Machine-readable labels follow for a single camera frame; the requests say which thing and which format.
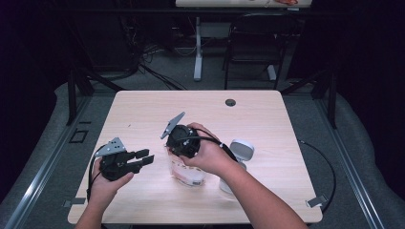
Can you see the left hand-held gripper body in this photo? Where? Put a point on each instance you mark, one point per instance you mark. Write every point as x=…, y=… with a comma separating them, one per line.
x=116, y=167

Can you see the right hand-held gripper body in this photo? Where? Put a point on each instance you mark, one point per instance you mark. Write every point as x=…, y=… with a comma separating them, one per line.
x=181, y=140

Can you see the red and white spouted pouch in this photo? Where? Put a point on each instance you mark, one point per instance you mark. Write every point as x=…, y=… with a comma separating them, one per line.
x=187, y=175

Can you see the white lidded container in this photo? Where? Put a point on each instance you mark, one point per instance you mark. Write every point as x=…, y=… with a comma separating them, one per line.
x=242, y=149

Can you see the person's left hand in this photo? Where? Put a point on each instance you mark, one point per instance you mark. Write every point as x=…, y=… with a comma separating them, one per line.
x=102, y=191

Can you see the person's right hand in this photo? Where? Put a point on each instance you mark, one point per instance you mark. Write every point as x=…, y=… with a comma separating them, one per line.
x=210, y=156

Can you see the grey tape piece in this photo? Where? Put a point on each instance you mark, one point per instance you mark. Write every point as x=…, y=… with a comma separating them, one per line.
x=316, y=201
x=74, y=201

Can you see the black metal stand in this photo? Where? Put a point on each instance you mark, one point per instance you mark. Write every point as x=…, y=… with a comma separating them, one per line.
x=332, y=101
x=72, y=98

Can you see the white desk leg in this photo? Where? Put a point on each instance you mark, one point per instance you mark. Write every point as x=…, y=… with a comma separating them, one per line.
x=198, y=57

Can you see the white desk foot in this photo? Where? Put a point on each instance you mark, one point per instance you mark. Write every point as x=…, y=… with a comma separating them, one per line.
x=271, y=73

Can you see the black folding chair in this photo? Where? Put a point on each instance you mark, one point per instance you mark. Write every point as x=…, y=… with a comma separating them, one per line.
x=254, y=47

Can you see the pale background desk top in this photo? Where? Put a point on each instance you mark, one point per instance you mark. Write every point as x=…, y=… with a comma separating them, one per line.
x=223, y=3

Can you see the orange thing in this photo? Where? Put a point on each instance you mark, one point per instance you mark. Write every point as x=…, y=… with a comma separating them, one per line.
x=286, y=1

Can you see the aluminium floor rail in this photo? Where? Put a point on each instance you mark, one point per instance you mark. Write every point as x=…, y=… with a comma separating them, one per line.
x=353, y=178
x=38, y=178

